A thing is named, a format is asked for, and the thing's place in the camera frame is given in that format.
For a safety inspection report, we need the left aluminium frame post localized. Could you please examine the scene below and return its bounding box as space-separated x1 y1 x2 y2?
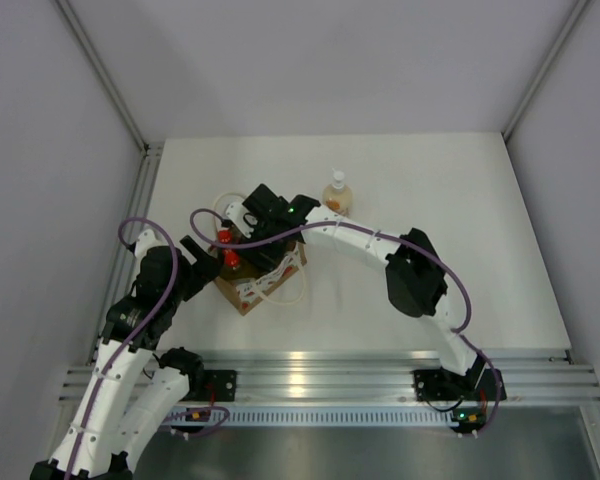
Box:
51 1 164 201

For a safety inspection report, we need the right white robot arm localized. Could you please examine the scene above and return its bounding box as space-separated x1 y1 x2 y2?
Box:
226 184 506 405

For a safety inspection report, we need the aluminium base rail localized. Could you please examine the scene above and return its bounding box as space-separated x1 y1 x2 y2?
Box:
59 348 600 404

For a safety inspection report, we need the right aluminium frame post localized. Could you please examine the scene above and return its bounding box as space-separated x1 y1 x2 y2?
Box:
501 0 595 144

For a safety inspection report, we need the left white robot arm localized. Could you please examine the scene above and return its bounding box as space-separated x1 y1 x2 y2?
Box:
30 229 220 479

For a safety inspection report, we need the aluminium frame post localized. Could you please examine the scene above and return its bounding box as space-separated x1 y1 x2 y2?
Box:
51 1 164 201
501 0 595 144

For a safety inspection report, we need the black mount plate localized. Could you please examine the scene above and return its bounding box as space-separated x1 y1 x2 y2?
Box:
413 369 456 402
200 370 238 403

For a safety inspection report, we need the left black mount plate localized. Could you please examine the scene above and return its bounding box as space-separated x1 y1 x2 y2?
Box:
200 370 238 403

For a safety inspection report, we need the right black mount plate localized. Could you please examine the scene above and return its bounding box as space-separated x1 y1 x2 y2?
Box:
413 369 456 402

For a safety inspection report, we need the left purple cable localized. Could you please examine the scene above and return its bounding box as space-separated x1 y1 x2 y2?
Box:
64 217 231 480

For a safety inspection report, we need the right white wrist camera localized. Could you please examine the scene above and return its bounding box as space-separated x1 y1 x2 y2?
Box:
225 201 251 235

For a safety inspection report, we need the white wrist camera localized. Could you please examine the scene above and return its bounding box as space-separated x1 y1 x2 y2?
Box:
225 201 251 235
129 229 162 260

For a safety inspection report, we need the jute watermelon canvas bag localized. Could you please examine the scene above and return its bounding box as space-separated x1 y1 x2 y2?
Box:
209 242 308 316

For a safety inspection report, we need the yellow-green red-cap bottle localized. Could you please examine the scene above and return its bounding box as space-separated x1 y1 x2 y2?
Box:
219 249 260 284

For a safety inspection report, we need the slotted cable duct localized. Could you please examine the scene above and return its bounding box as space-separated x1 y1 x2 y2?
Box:
163 406 458 427

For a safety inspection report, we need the pump soap bottle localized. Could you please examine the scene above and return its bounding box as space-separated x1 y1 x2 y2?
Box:
322 169 353 217

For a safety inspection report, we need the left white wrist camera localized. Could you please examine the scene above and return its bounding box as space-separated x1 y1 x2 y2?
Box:
129 229 162 260

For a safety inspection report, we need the dark green red-cap bottle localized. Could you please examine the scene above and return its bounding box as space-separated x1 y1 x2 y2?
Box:
216 229 236 246

